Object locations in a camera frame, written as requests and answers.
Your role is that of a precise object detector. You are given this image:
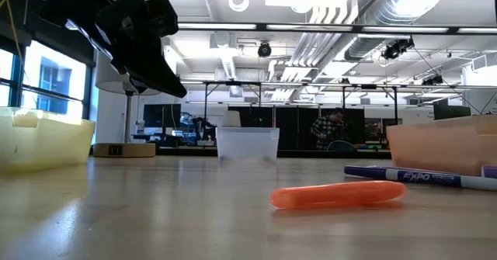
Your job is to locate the black ceiling camera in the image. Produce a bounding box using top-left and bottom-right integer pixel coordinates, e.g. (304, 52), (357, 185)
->
(257, 41), (273, 58)

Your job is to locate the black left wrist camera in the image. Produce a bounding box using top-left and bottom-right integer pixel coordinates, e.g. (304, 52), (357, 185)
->
(146, 0), (180, 39)

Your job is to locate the silver air duct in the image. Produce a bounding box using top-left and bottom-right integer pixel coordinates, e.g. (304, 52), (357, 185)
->
(343, 0), (455, 62)

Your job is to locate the dark blue Expo marker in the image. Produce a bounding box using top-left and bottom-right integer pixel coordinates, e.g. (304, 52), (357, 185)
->
(343, 165), (497, 192)

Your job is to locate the black monitor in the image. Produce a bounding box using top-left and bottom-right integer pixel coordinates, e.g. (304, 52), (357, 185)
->
(142, 103), (182, 128)
(433, 103), (472, 120)

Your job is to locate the black ceiling spotlight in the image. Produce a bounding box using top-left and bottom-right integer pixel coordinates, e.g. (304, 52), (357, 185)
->
(381, 36), (415, 61)
(422, 75), (445, 87)

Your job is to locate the orange highlighter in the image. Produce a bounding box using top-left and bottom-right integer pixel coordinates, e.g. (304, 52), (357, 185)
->
(270, 179), (408, 210)

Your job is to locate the window with black frame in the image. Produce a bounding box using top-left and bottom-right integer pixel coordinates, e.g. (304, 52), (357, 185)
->
(0, 38), (94, 120)

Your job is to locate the white box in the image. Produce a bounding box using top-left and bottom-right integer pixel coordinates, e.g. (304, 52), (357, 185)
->
(223, 110), (242, 128)

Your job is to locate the white shade table lamp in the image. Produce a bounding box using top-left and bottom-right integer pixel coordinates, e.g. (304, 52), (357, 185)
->
(92, 50), (162, 159)

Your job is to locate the white ring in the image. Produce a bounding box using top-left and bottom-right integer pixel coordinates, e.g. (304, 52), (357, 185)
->
(228, 0), (251, 13)

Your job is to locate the yellow cable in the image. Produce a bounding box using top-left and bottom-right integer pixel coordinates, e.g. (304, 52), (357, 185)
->
(0, 0), (25, 61)

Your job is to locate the person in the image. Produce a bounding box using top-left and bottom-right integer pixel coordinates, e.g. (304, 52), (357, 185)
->
(309, 107), (348, 151)

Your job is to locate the clear plastic bin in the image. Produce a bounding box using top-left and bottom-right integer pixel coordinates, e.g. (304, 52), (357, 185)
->
(215, 127), (280, 162)

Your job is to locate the blue chair back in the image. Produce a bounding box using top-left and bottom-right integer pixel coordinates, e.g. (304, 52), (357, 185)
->
(327, 140), (358, 152)

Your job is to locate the black metal stand frame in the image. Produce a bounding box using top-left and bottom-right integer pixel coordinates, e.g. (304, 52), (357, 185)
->
(341, 84), (399, 126)
(202, 80), (262, 129)

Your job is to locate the yellow translucent plastic bin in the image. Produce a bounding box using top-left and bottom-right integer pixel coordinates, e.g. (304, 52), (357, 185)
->
(0, 106), (96, 175)

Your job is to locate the orange translucent plastic bin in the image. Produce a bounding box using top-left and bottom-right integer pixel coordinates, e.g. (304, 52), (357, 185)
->
(386, 114), (497, 178)

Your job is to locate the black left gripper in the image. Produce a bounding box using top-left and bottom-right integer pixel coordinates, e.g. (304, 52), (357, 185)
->
(95, 0), (188, 99)

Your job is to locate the black partition wall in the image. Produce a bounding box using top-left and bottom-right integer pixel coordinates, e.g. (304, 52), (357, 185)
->
(228, 105), (366, 151)

